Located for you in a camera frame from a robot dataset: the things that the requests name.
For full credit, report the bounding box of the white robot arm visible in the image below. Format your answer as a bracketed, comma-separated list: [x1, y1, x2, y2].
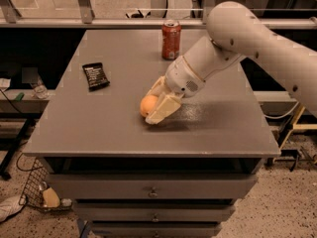
[144, 1, 317, 124]

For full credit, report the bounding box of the clear plastic bottle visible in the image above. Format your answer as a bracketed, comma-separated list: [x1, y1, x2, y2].
[31, 77, 49, 99]

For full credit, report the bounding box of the yellow metal stand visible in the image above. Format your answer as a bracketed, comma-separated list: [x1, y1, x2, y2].
[266, 102, 317, 167]

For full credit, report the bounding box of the white cloth on floor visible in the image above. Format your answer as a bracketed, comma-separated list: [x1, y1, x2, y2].
[0, 195, 27, 222]

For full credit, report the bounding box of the black cable on floor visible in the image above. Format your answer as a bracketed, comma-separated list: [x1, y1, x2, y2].
[15, 153, 44, 173]

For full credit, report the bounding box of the grey drawer cabinet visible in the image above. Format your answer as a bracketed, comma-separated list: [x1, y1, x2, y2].
[25, 30, 278, 238]

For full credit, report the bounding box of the orange fruit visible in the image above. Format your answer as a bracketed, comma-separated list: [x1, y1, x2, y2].
[140, 95, 158, 117]

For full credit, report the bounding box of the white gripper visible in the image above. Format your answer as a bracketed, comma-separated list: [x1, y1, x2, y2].
[146, 56, 205, 124]

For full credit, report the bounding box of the yellow bottle in basket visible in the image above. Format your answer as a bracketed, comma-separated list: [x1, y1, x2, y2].
[43, 187, 60, 207]

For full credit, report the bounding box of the red soda can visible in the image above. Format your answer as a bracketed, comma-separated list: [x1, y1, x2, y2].
[161, 20, 181, 60]

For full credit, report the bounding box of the wire mesh basket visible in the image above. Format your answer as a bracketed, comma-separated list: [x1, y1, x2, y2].
[22, 160, 72, 212]

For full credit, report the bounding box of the black snack bar wrapper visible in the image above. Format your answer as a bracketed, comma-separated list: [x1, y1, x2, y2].
[82, 62, 110, 91]

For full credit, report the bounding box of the metal railing frame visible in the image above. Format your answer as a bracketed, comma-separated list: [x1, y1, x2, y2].
[1, 0, 316, 30]

